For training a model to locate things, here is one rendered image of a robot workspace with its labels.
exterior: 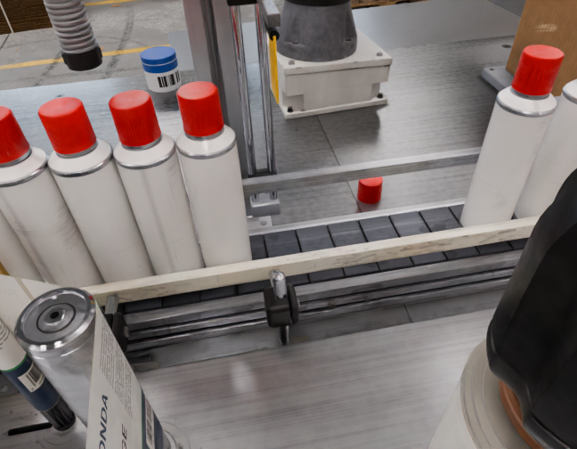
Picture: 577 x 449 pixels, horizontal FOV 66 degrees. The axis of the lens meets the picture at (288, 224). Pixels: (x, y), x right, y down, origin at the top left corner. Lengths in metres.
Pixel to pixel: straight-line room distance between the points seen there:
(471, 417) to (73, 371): 0.18
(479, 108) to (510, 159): 0.44
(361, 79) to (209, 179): 0.52
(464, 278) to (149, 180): 0.35
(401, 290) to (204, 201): 0.24
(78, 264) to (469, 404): 0.37
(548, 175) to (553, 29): 0.44
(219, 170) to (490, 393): 0.27
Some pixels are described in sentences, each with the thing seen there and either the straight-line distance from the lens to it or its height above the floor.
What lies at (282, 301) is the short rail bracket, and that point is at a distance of 0.41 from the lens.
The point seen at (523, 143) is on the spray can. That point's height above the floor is 1.01.
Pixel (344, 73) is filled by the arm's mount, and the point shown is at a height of 0.90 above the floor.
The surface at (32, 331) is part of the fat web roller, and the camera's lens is 0.25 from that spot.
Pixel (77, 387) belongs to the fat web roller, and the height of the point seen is 1.03.
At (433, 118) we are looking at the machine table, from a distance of 0.86.
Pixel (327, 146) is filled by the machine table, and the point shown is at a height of 0.83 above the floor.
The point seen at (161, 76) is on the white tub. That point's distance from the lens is 0.97.
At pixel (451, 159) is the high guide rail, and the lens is 0.53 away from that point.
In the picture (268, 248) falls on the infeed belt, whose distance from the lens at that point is 0.51.
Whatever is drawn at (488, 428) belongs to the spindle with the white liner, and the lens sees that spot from 0.21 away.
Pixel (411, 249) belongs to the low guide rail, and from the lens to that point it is 0.48.
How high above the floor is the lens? 1.24
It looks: 43 degrees down
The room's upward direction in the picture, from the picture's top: 3 degrees counter-clockwise
